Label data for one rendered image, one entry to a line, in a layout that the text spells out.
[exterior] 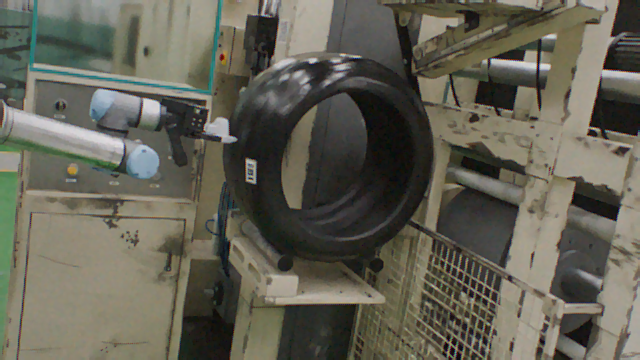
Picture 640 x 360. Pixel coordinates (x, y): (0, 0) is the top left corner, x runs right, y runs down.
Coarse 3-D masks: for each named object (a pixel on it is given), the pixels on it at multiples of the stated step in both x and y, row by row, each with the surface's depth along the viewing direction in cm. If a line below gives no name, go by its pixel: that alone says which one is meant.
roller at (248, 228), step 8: (248, 224) 202; (248, 232) 199; (256, 232) 195; (256, 240) 192; (264, 240) 188; (264, 248) 185; (272, 248) 182; (280, 248) 181; (272, 256) 179; (280, 256) 176; (288, 256) 176; (280, 264) 175; (288, 264) 176
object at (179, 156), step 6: (168, 126) 164; (174, 126) 165; (168, 132) 165; (174, 132) 165; (168, 138) 167; (174, 138) 166; (180, 138) 166; (174, 144) 166; (180, 144) 166; (174, 150) 166; (180, 150) 167; (174, 156) 168; (180, 156) 167; (186, 156) 169; (174, 162) 169; (180, 162) 167; (186, 162) 168
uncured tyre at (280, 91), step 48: (240, 96) 184; (288, 96) 166; (384, 96) 175; (240, 144) 170; (384, 144) 210; (432, 144) 188; (240, 192) 174; (384, 192) 208; (288, 240) 175; (336, 240) 179; (384, 240) 186
